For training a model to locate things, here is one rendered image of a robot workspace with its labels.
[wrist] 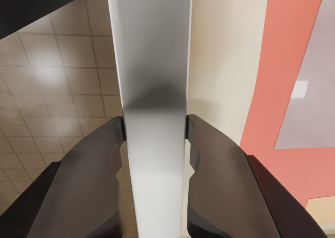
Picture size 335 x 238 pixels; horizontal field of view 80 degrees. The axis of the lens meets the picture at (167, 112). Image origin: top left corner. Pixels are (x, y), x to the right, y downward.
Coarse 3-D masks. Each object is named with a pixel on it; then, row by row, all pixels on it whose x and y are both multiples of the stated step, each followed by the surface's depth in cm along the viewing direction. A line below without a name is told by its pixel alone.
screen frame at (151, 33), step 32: (128, 0) 9; (160, 0) 9; (192, 0) 9; (128, 32) 9; (160, 32) 9; (128, 64) 10; (160, 64) 10; (128, 96) 11; (160, 96) 11; (128, 128) 12; (160, 128) 12; (128, 160) 13; (160, 160) 13; (160, 192) 15; (160, 224) 17
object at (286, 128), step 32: (288, 0) 12; (320, 0) 12; (288, 32) 13; (320, 32) 13; (288, 64) 14; (320, 64) 14; (256, 96) 15; (288, 96) 15; (320, 96) 16; (256, 128) 17; (288, 128) 17; (320, 128) 17; (288, 160) 19; (320, 160) 19; (320, 192) 21
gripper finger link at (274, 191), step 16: (256, 160) 9; (256, 176) 8; (272, 176) 8; (272, 192) 7; (288, 192) 7; (272, 208) 7; (288, 208) 7; (304, 208) 7; (288, 224) 6; (304, 224) 6
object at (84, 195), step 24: (120, 120) 12; (96, 144) 10; (120, 144) 12; (72, 168) 8; (96, 168) 8; (48, 192) 7; (72, 192) 7; (96, 192) 7; (120, 192) 8; (48, 216) 6; (72, 216) 6; (96, 216) 6; (120, 216) 7
